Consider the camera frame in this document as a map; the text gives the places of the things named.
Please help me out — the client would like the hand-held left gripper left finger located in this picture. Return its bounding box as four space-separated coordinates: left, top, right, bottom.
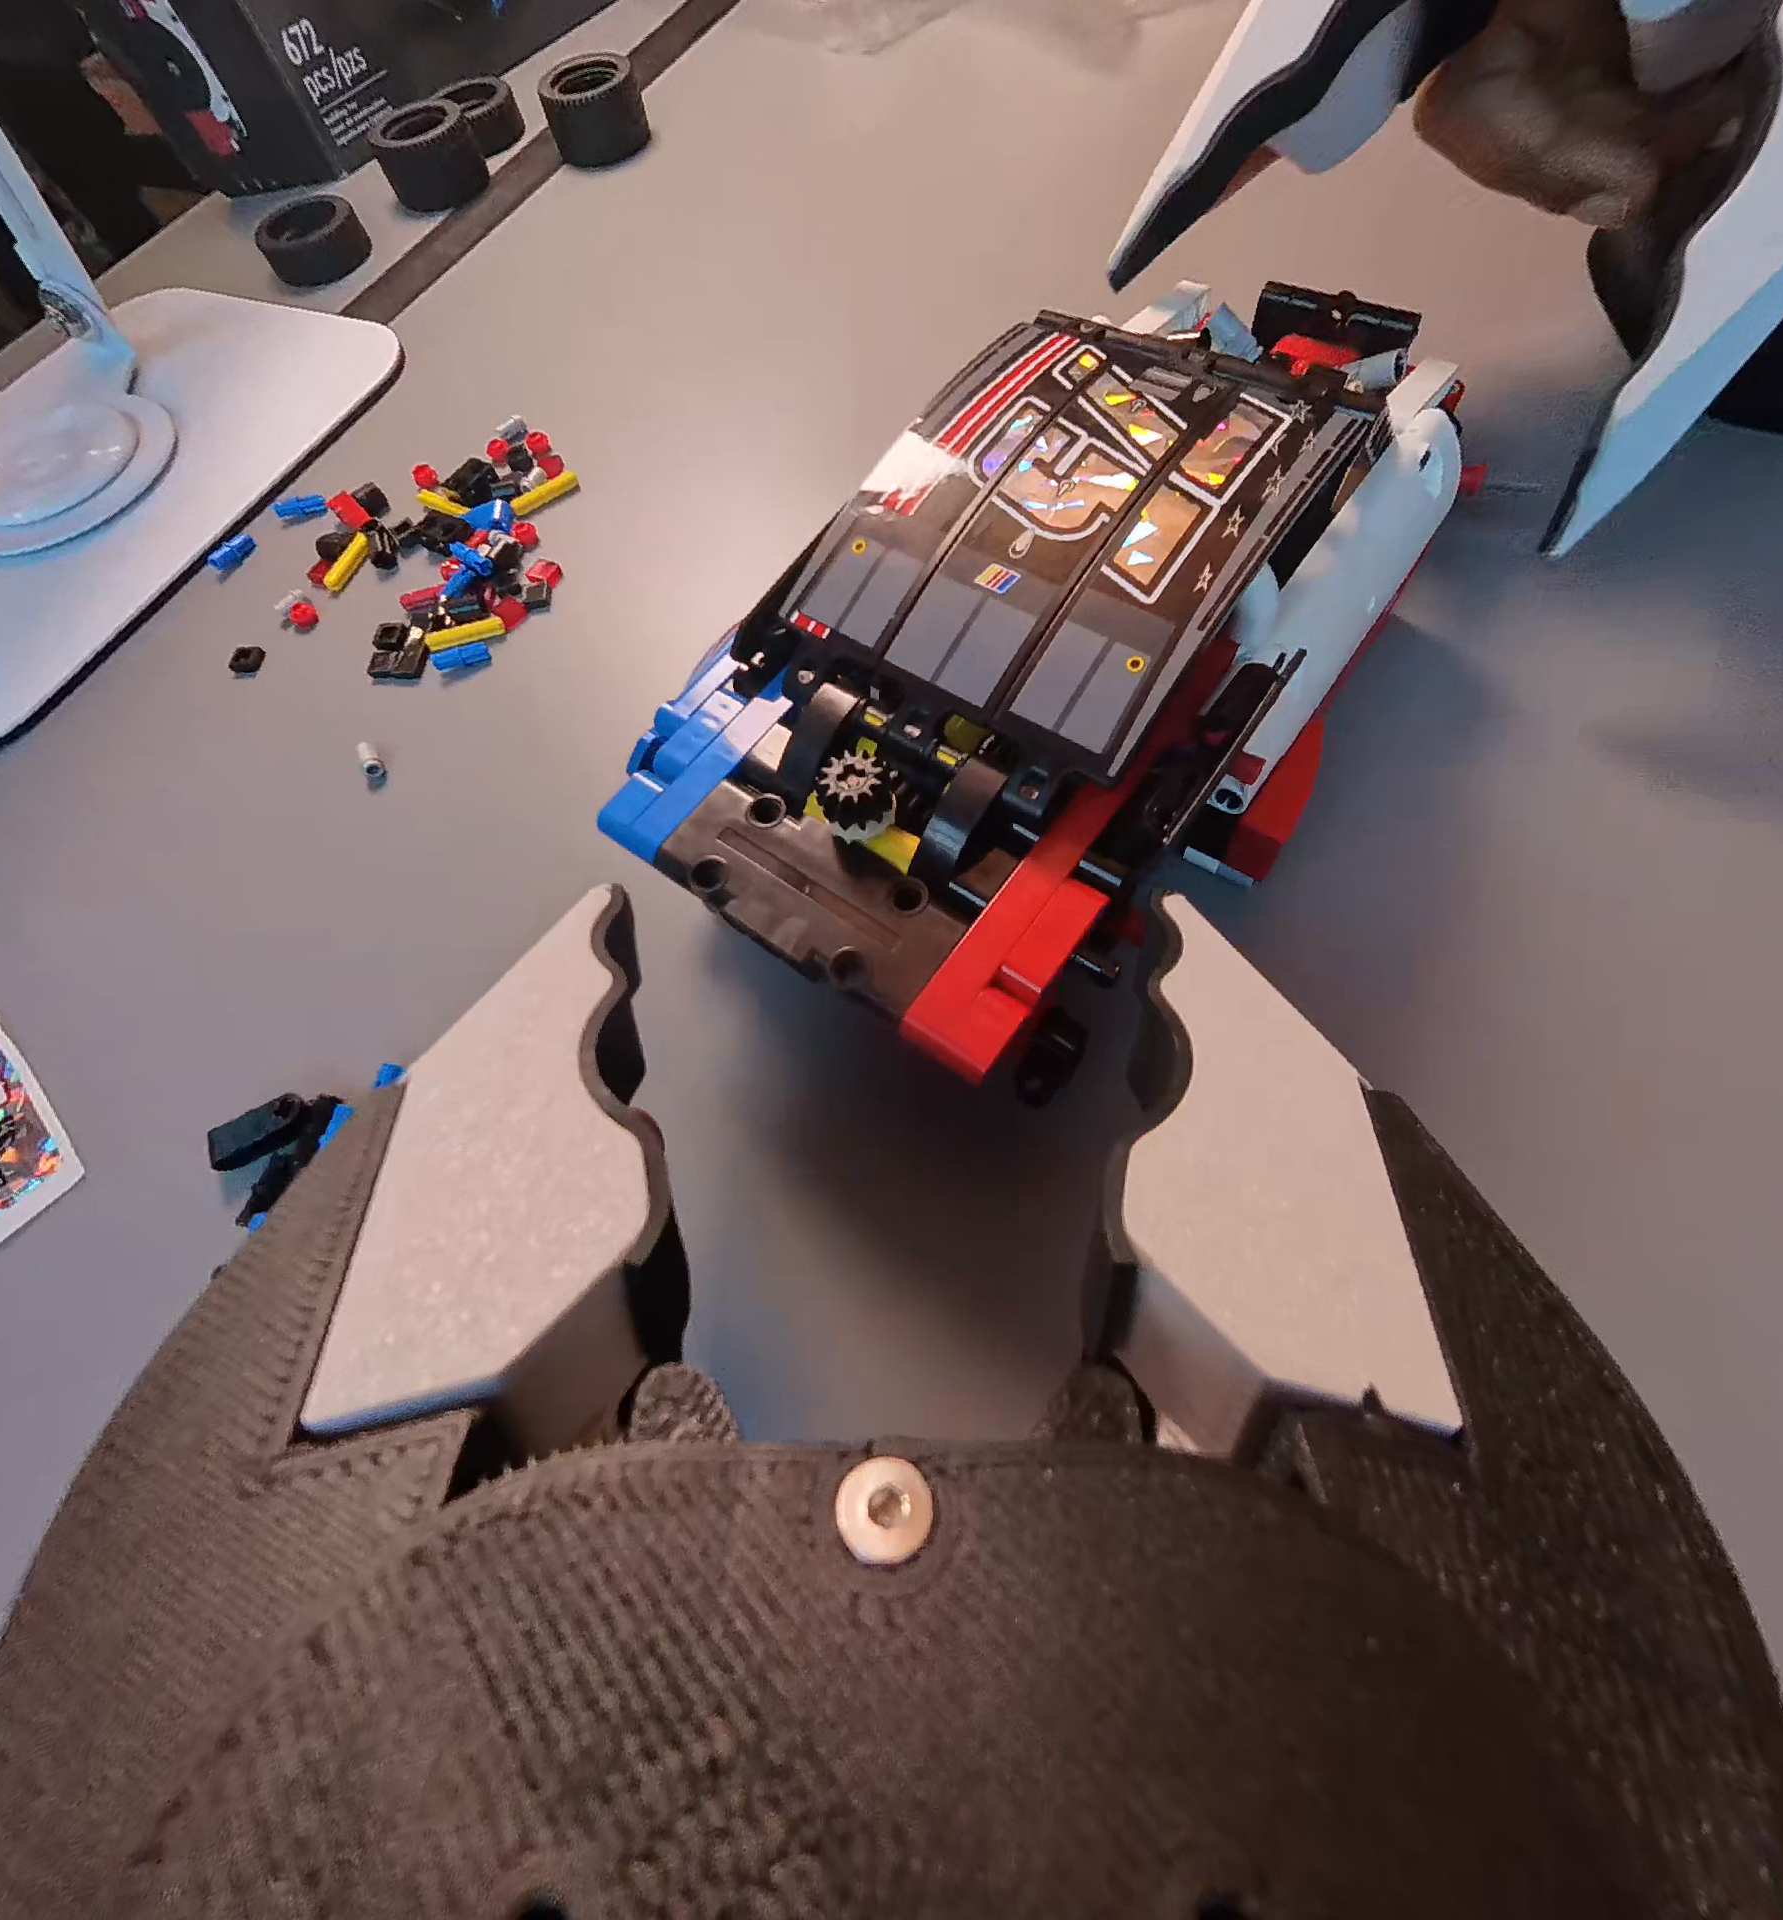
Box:
296 886 686 1453

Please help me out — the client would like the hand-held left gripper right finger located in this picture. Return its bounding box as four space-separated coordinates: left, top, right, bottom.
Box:
1081 894 1465 1455

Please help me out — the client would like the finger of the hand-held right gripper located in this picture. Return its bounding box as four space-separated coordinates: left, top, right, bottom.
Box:
1105 0 1435 294
1540 0 1783 559

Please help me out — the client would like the lego race car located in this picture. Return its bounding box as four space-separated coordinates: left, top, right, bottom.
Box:
598 277 1484 1102

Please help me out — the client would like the pile of colourful lego pieces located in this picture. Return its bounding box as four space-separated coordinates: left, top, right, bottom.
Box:
206 411 581 684

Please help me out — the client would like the black lego tyre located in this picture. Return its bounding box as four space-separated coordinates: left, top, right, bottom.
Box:
435 75 527 158
367 100 495 212
251 194 377 288
539 52 657 167

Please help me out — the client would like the black lego set box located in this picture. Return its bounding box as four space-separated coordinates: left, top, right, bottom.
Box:
73 0 542 200

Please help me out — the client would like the person's right hand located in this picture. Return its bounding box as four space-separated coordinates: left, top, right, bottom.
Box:
1414 0 1783 229

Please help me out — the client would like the pile of blue black pins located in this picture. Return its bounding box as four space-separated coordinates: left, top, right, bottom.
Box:
206 1056 411 1232

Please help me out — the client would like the white book stand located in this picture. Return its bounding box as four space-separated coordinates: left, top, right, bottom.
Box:
0 0 406 768

